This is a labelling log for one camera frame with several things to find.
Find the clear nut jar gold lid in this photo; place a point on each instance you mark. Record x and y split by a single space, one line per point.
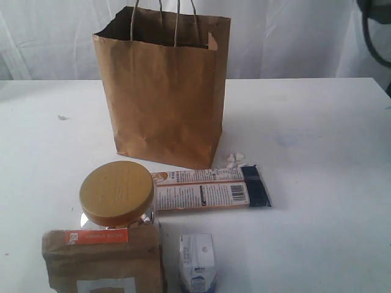
118 194

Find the white crumpled paper bits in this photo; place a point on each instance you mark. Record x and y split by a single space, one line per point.
235 160

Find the dark blue noodle package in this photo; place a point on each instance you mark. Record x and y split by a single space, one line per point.
218 188

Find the small white milk carton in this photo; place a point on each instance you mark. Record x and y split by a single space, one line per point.
197 263

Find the brown kraft pouch orange label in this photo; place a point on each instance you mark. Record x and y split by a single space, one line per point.
121 260

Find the white backdrop curtain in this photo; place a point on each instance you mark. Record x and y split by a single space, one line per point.
268 39

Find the brown paper shopping bag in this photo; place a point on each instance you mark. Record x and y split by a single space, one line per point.
164 75

